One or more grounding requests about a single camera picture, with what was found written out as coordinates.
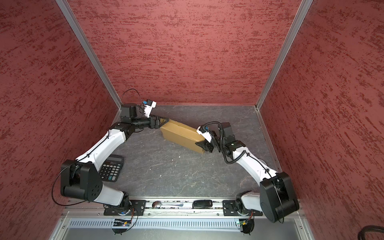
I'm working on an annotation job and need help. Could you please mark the aluminium corner post left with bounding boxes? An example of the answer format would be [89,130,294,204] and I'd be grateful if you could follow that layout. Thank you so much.
[56,0,122,109]

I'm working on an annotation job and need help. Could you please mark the aluminium front rail frame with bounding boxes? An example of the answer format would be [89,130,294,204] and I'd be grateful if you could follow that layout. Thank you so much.
[49,196,316,240]

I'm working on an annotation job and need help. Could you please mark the brown cardboard box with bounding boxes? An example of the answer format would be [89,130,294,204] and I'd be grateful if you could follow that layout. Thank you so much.
[160,120,205,154]

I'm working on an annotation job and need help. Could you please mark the black cable bundle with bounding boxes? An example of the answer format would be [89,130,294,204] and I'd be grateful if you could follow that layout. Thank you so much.
[357,225,384,240]

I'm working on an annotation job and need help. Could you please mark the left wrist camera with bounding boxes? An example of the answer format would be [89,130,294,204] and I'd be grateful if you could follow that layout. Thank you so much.
[143,99,157,118]

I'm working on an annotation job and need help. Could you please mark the black calculator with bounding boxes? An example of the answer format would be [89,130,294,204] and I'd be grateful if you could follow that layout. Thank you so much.
[99,155,125,183]

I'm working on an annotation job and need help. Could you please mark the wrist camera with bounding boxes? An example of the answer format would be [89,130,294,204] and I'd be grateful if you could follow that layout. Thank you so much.
[197,126,214,143]
[143,99,157,118]

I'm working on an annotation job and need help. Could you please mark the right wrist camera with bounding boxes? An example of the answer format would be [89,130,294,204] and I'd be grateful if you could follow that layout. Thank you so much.
[197,126,214,143]

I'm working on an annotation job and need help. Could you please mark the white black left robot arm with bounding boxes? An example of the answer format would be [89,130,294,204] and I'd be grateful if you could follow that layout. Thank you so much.
[55,100,169,216]

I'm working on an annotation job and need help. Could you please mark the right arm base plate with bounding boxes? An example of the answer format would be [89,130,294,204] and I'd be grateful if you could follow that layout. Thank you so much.
[222,200,264,217]

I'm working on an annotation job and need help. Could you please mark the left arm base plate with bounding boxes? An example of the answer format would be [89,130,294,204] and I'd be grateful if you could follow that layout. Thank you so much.
[104,200,147,217]

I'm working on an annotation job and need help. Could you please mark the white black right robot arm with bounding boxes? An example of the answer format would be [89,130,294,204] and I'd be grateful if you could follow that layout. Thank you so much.
[196,121,300,224]

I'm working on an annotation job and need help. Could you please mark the black car key fob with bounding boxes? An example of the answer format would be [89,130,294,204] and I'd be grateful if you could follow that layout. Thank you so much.
[192,200,213,209]

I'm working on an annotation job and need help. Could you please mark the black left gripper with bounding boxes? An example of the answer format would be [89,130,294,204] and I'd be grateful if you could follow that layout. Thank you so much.
[132,112,169,130]

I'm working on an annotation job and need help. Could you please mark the aluminium corner post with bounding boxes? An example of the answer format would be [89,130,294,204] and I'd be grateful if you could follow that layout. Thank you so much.
[254,0,314,110]
[56,0,122,109]

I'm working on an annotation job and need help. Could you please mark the aluminium corner post right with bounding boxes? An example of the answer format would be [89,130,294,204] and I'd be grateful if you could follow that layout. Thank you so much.
[254,0,314,110]

